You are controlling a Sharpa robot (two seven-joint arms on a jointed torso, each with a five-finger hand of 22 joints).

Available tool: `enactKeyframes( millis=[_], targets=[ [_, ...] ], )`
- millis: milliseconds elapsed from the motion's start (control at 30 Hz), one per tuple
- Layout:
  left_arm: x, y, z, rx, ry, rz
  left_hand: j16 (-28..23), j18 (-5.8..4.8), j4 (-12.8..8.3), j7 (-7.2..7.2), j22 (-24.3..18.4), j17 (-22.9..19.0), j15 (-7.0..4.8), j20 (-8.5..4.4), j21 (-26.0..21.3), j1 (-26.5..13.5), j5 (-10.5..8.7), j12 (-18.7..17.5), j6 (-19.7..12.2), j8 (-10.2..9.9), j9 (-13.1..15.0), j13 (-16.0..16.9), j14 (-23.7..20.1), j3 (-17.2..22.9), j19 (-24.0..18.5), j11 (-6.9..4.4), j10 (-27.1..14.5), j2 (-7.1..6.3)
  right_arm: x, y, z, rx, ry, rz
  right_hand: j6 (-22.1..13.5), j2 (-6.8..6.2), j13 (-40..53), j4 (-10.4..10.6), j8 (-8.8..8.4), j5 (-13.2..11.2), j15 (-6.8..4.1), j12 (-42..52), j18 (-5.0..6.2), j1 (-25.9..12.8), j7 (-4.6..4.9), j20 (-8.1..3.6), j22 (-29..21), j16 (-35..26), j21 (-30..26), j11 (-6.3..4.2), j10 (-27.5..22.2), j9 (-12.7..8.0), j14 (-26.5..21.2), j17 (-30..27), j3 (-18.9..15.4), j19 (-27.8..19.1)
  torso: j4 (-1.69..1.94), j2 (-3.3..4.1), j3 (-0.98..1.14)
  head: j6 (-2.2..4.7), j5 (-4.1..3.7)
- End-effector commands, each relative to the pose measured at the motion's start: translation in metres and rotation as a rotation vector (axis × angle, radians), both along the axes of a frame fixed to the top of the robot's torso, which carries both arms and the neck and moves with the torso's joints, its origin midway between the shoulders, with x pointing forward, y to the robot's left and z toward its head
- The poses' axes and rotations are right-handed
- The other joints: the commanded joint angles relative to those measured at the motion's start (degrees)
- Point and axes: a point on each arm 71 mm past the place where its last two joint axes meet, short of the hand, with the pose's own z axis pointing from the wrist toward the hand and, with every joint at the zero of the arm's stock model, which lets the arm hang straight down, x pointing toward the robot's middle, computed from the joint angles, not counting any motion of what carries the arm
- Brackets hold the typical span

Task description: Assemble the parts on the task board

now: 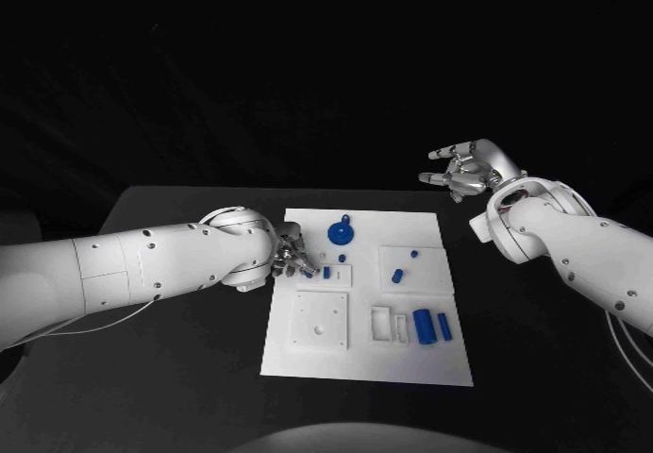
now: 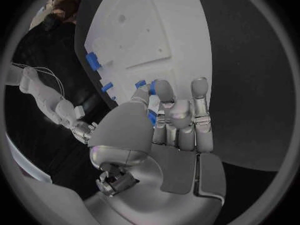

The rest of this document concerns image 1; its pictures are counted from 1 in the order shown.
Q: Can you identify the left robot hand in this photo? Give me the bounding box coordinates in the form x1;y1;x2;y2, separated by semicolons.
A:
270;221;322;279

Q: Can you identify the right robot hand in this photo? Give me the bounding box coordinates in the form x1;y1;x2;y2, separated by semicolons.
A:
419;138;528;204

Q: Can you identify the thick blue long cylinder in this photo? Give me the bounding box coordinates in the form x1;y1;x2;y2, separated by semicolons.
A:
413;309;439;345

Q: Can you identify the white task board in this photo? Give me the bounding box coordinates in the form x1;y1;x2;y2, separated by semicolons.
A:
259;208;475;388

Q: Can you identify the blue gear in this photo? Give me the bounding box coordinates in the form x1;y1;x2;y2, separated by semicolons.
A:
326;213;355;246

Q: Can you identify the white cable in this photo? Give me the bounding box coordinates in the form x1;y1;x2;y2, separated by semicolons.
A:
616;315;653;368
605;310;653;394
43;297;158;337

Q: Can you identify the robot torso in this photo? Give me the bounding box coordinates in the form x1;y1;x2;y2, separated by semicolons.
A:
224;422;520;453

